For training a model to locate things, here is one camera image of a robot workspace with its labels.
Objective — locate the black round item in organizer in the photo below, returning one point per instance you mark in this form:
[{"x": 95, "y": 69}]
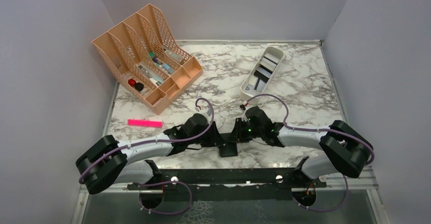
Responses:
[{"x": 139, "y": 86}]

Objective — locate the cream oblong plastic tray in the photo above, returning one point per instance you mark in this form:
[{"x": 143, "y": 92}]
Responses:
[{"x": 278, "y": 53}]

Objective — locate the red round item in organizer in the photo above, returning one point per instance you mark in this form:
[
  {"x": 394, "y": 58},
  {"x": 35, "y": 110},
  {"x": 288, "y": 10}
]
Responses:
[{"x": 131, "y": 82}]

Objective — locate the pink rectangular bar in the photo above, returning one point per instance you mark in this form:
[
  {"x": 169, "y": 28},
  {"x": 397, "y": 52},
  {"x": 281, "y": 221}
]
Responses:
[{"x": 145, "y": 123}]

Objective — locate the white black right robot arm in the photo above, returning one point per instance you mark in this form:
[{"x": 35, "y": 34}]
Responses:
[{"x": 345, "y": 150}]

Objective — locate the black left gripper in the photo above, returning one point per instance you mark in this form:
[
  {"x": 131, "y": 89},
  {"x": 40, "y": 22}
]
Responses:
[{"x": 215, "y": 139}]

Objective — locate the teal pens in organizer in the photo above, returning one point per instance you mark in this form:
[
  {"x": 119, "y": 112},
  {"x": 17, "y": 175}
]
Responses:
[{"x": 164, "y": 66}]

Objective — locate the peach plastic file organizer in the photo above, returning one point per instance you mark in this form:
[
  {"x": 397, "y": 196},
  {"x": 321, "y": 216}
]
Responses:
[{"x": 125, "y": 47}]

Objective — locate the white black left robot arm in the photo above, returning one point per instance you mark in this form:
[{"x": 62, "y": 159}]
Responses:
[{"x": 109, "y": 161}]

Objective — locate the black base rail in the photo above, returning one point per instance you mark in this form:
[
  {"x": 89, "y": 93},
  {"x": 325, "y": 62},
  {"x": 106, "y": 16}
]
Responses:
[{"x": 225, "y": 185}]

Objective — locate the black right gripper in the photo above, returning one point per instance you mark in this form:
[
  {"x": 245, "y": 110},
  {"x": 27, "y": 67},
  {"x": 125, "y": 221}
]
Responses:
[{"x": 238, "y": 130}]

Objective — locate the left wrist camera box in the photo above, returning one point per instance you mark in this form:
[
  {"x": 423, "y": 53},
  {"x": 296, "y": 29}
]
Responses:
[{"x": 207, "y": 112}]

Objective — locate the grey device in organizer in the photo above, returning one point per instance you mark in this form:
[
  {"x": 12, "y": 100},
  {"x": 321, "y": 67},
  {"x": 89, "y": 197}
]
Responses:
[{"x": 178, "y": 58}]

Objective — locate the black leather card holder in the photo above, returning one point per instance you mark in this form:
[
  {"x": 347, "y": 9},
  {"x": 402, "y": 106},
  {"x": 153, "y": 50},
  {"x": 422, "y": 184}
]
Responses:
[{"x": 226, "y": 147}]

